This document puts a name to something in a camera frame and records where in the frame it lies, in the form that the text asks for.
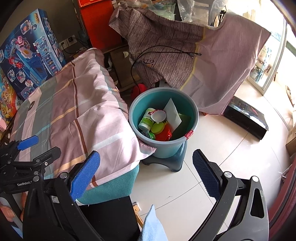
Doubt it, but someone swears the red green snack bag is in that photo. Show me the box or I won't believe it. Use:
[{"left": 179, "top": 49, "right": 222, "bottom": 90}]
[{"left": 155, "top": 124, "right": 173, "bottom": 141}]

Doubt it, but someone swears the black cable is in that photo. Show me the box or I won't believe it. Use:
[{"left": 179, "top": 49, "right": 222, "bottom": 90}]
[{"left": 131, "top": 45, "right": 202, "bottom": 93}]

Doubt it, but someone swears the clear plastic bag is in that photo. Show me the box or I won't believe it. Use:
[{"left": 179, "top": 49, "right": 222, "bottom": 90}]
[{"left": 178, "top": 0, "right": 222, "bottom": 24}]

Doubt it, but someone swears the white round lid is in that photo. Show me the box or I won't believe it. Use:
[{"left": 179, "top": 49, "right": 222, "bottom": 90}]
[{"left": 150, "top": 110, "right": 167, "bottom": 122}]

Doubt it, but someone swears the teal fabric seat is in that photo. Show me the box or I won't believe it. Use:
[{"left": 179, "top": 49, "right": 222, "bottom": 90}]
[{"left": 77, "top": 163, "right": 140, "bottom": 205}]

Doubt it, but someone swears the cartoon puppy toy box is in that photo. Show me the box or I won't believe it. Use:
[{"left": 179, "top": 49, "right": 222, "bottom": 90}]
[{"left": 0, "top": 70, "right": 23, "bottom": 121}]

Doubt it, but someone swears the black fabric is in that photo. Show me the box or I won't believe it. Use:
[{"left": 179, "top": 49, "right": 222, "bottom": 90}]
[{"left": 81, "top": 197, "right": 142, "bottom": 241}]

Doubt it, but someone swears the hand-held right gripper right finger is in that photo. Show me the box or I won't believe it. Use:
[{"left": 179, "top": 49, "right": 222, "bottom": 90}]
[{"left": 192, "top": 149, "right": 270, "bottom": 241}]

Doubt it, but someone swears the teal bucket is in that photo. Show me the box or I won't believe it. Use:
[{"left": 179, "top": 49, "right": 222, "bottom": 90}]
[{"left": 128, "top": 87, "right": 199, "bottom": 159}]

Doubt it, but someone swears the wooden leg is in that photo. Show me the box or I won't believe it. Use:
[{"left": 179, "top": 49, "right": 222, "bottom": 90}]
[{"left": 133, "top": 202, "right": 144, "bottom": 229}]

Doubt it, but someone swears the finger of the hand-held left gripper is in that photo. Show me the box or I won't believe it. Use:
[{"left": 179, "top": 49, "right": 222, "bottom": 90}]
[
  {"left": 5, "top": 136, "right": 39, "bottom": 154},
  {"left": 30, "top": 147, "right": 61, "bottom": 167}
]

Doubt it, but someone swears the light blue cloth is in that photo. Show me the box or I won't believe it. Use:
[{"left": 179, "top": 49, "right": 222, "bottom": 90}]
[{"left": 137, "top": 204, "right": 169, "bottom": 241}]

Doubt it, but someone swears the white tissue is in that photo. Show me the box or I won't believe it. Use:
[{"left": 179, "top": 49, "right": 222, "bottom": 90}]
[{"left": 164, "top": 98, "right": 182, "bottom": 131}]

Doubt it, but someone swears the yellow-green lid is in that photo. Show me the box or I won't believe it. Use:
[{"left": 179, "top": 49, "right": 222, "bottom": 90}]
[{"left": 151, "top": 122, "right": 166, "bottom": 135}]

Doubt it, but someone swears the small red item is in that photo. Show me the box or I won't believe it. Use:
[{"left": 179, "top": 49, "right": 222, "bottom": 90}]
[{"left": 131, "top": 84, "right": 148, "bottom": 100}]

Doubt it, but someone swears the green box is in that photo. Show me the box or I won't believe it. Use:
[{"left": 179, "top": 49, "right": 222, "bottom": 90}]
[{"left": 171, "top": 113, "right": 192, "bottom": 141}]

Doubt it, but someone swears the white wall socket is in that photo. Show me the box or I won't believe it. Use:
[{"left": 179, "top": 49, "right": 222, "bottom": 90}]
[{"left": 59, "top": 35, "right": 77, "bottom": 48}]

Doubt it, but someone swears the mauve draped cloth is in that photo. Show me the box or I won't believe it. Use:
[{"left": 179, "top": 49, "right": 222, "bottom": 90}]
[{"left": 109, "top": 5, "right": 271, "bottom": 115}]

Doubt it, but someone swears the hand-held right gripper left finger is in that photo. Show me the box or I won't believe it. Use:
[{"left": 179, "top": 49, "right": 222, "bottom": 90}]
[{"left": 22, "top": 150, "right": 104, "bottom": 241}]

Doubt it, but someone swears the white green supplement bottle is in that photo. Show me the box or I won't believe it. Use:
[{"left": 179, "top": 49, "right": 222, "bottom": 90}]
[{"left": 138, "top": 107, "right": 160, "bottom": 132}]

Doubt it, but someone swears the grey-blue plastic stool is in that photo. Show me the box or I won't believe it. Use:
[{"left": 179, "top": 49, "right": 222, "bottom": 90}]
[{"left": 142, "top": 139, "right": 188, "bottom": 173}]

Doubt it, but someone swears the blue toy box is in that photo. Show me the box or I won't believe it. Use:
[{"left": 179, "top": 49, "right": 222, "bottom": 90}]
[{"left": 0, "top": 9, "right": 67, "bottom": 100}]

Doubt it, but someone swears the black glossy box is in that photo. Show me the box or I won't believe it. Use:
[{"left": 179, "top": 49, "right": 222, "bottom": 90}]
[{"left": 223, "top": 95, "right": 269, "bottom": 140}]

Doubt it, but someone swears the brown cardboard box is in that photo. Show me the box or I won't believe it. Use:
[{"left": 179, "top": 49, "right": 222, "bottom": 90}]
[
  {"left": 285, "top": 128, "right": 296, "bottom": 158},
  {"left": 109, "top": 46, "right": 142, "bottom": 90}
]

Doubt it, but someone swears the glass sliding door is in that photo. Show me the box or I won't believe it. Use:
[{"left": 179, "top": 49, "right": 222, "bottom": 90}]
[{"left": 247, "top": 23, "right": 292, "bottom": 95}]

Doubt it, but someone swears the plaid tablecloth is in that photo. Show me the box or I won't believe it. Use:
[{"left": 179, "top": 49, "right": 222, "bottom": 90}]
[{"left": 9, "top": 48, "right": 156, "bottom": 205}]

